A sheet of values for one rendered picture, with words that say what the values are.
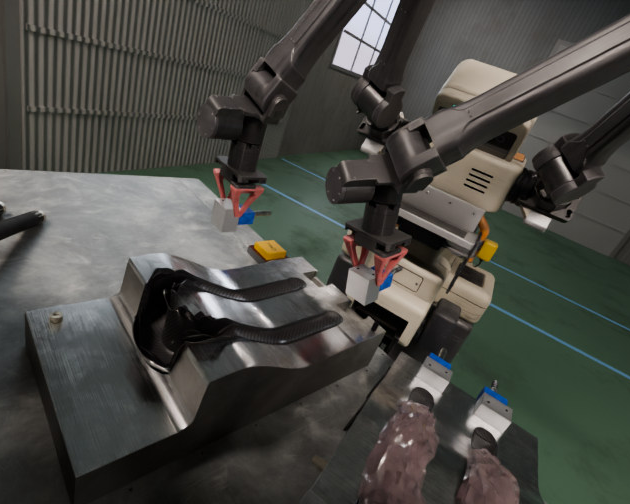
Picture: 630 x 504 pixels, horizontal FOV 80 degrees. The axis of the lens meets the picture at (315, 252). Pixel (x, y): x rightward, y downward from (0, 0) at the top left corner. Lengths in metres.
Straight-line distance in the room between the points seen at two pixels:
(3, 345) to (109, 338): 0.15
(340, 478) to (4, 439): 0.38
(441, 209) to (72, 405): 0.82
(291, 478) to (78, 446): 0.26
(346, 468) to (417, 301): 0.64
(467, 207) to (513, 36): 7.18
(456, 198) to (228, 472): 0.74
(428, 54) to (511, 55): 1.41
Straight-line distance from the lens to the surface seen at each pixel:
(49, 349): 0.59
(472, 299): 1.34
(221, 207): 0.79
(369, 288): 0.67
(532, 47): 8.03
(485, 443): 0.72
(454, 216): 0.98
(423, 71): 8.20
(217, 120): 0.68
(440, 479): 0.56
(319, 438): 0.63
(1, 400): 0.63
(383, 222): 0.63
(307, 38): 0.70
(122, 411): 0.52
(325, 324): 0.68
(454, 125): 0.56
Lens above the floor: 1.27
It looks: 26 degrees down
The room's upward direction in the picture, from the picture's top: 21 degrees clockwise
